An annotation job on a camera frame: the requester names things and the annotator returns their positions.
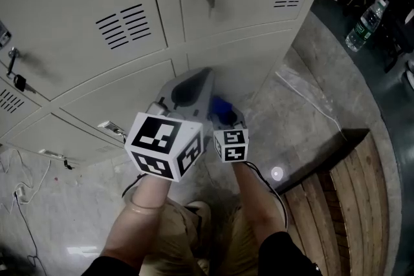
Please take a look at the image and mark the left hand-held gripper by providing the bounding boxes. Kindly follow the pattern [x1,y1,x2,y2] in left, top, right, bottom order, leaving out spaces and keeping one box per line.
[124,67,217,184]

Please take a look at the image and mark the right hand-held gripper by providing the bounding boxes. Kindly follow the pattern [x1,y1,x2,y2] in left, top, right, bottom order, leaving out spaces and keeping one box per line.
[209,105,250,164]

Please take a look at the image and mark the blue cloth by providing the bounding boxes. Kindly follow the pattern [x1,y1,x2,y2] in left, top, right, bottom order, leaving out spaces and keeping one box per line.
[208,96,234,122]

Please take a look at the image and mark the person's left forearm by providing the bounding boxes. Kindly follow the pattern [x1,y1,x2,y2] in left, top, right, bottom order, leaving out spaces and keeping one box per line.
[102,173,182,269]

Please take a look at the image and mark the person's right forearm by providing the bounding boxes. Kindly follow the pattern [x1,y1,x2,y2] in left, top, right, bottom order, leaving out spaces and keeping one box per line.
[231,160,290,256]

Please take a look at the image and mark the person's khaki shorts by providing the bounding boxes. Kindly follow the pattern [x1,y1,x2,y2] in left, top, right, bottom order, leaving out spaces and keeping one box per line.
[138,200,292,276]

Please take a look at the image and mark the person's black shirt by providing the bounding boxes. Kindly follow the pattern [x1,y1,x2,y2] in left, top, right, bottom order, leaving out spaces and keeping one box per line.
[80,231,324,276]

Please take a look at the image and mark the wooden pallet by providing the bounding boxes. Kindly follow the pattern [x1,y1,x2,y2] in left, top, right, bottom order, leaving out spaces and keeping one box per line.
[281,129,391,276]

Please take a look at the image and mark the clear plastic water bottle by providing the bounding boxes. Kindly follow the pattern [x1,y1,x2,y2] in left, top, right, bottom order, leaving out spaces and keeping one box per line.
[344,0,389,53]

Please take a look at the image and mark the black chair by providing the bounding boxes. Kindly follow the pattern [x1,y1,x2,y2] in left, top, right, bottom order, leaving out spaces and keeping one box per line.
[342,0,414,74]

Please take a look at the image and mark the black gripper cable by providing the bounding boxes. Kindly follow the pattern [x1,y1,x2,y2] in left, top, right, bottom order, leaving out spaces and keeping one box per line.
[245,162,289,230]
[121,175,145,200]

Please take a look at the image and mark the white floor cable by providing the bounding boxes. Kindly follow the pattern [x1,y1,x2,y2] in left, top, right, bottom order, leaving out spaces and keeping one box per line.
[274,70,349,142]

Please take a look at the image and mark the clear bracelet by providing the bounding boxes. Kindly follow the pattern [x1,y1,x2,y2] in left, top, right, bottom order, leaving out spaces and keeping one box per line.
[129,195,169,214]

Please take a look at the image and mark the thin white cable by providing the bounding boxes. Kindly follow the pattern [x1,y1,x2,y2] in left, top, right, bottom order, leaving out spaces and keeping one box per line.
[0,148,52,214]

